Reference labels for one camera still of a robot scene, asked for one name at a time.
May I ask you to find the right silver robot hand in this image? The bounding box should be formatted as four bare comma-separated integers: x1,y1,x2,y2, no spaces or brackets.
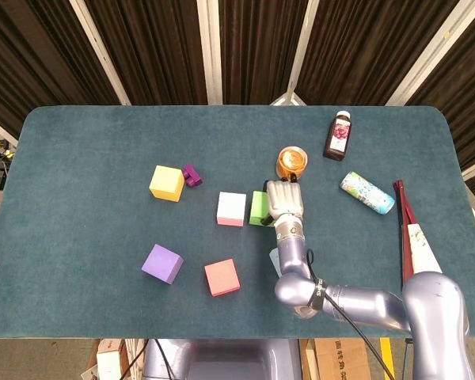
260,173,305,229

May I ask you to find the green foam cube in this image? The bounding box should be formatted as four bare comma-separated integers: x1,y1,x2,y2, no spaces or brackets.
248,190,276,227

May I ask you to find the light blue foam cube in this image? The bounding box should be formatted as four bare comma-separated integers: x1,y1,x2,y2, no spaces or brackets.
268,248,282,280

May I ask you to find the yellow foam cube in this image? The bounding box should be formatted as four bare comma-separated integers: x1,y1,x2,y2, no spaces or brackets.
148,165,186,203

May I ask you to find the clear jar of rubber bands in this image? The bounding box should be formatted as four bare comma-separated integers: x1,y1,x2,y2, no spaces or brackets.
275,146,309,181

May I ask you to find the pink foam cube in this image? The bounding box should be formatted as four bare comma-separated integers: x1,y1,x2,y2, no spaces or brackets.
215,191,247,228

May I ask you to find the dark juice bottle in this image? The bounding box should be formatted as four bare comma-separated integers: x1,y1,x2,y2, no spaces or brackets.
322,110,353,162

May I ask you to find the printed drink can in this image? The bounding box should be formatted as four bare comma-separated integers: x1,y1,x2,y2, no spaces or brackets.
340,171,396,216

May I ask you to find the small purple toy block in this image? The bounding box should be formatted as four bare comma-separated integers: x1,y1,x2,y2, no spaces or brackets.
181,163,203,188

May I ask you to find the red foam cube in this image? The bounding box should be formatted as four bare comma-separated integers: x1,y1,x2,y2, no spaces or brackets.
203,258,241,297

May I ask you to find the white partition foot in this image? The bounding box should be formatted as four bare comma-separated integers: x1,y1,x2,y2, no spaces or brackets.
268,91,308,107

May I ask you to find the teal table cloth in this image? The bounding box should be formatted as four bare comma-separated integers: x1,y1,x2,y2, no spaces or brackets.
0,104,475,340

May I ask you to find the purple foam cube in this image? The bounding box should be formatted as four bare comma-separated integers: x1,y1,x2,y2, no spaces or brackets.
141,243,184,286

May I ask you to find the red paper folding fan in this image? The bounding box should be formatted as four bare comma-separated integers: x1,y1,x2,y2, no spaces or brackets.
392,179,444,296

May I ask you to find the white cardboard box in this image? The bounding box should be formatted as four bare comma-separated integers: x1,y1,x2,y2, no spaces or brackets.
96,347,124,380

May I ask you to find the light wooden board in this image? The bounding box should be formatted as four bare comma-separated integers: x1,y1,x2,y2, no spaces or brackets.
299,338,321,380

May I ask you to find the lavender robot torso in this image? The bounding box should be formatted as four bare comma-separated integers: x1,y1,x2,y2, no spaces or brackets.
142,338,303,380

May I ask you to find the brown cardboard box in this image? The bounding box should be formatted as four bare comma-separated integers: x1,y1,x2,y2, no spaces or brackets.
314,338,372,380

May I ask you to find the brown pleated curtain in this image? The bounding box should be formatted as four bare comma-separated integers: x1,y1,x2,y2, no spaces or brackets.
0,0,475,207

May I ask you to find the black printed arm strap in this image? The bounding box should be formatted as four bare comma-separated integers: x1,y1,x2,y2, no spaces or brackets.
307,278,325,310

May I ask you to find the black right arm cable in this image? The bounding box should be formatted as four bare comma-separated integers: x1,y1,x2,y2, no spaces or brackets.
305,248,395,380

